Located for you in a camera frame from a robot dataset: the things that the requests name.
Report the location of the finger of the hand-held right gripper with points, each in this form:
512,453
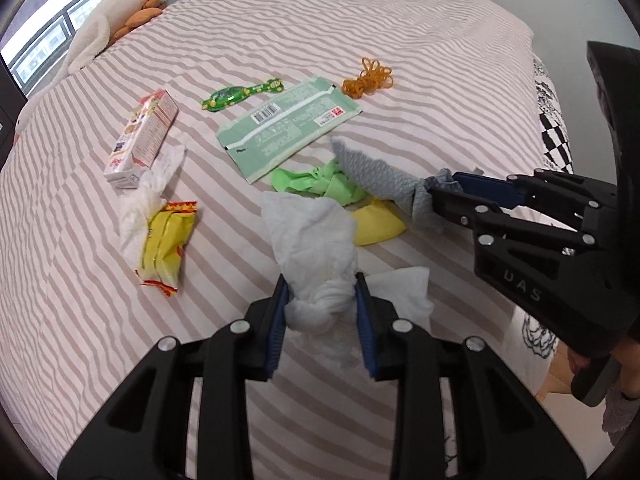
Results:
487,187
457,207

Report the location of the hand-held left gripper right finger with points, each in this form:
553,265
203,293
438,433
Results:
364,325

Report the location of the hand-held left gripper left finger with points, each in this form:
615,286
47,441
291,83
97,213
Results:
276,325

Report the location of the large white tissue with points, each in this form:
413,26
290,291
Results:
310,245

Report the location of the grey sock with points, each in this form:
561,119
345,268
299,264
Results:
370,175

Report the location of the yellow snack packet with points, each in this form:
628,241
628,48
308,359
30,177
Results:
162,245

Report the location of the person's right forearm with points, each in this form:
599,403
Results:
631,365

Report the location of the person's right hand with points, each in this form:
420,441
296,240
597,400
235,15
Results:
582,362

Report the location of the flat white tissue sheet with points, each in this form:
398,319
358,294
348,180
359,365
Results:
400,290

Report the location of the bed with patterned sheet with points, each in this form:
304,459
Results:
552,135

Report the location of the yellow cloth piece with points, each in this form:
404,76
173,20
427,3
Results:
375,222

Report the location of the green crumpled cloth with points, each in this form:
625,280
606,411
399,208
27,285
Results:
295,180

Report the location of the pile of tan rubber bands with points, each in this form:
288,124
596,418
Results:
367,82

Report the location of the long crumpled white tissue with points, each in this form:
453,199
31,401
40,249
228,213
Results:
145,195

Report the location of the large pale green packet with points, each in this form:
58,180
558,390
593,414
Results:
280,130

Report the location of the pink and white carton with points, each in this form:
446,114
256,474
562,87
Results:
142,135

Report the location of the small green candy wrapper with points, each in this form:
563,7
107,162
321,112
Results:
225,97

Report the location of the pink striped blanket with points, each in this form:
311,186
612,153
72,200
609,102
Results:
300,25

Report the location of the orange plush toy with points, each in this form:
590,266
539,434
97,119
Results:
137,17

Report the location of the white plush toy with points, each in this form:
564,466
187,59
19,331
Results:
100,25

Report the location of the window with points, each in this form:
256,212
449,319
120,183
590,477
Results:
40,45

